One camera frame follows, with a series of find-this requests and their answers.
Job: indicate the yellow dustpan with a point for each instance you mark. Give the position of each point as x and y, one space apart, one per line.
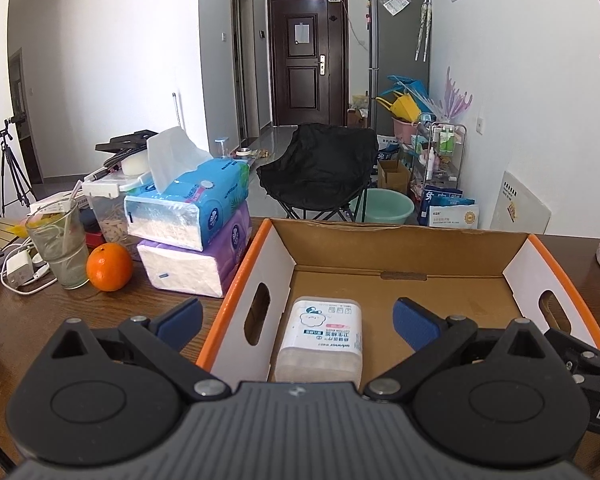
405 106

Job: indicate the black folded stand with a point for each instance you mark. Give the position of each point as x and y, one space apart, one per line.
127 141

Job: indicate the clear plastic snack container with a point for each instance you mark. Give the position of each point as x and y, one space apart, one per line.
111 210

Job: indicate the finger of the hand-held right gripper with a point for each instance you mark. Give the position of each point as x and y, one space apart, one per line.
575 345

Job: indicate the white leaning board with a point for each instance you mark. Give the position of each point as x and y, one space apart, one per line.
522 205

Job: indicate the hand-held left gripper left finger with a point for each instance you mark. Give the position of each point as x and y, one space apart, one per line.
180 321

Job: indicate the purple tissue pack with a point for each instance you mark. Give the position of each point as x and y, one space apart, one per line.
190 265

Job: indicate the blue tissue pack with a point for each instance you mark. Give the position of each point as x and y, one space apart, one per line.
205 195

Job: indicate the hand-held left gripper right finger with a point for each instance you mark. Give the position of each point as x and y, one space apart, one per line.
414 327

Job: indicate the blue and white bag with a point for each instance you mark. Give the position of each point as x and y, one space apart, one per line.
450 212

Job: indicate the pink bucket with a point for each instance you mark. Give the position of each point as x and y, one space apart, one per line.
405 130

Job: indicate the orange fruit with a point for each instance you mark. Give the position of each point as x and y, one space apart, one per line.
109 267

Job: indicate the white power adapter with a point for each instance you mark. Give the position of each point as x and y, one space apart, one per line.
17 269

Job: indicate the dark brown door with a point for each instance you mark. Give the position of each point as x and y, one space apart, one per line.
307 60

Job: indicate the green plastic basin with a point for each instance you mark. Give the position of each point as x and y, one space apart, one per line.
387 206

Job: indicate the white cotton swab box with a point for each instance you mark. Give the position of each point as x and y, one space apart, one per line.
320 340

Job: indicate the small brown cardboard box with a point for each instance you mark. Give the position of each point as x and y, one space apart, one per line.
394 176

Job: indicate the white hanging umbrella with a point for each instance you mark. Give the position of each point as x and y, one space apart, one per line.
423 25

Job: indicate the blue plastic hangers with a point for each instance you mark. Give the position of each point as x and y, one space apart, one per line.
405 82

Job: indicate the orange-rimmed cardboard box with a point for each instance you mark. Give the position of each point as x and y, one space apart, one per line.
430 250

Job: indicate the glass with drink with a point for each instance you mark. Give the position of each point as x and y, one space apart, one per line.
60 245

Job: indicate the purple plastic hangers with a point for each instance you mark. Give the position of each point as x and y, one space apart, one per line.
455 95

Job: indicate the black camera tripod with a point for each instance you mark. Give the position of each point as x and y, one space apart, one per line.
11 170

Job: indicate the black folding chair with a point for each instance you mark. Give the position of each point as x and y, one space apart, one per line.
320 160

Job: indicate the grey refrigerator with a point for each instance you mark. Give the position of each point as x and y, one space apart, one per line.
397 60

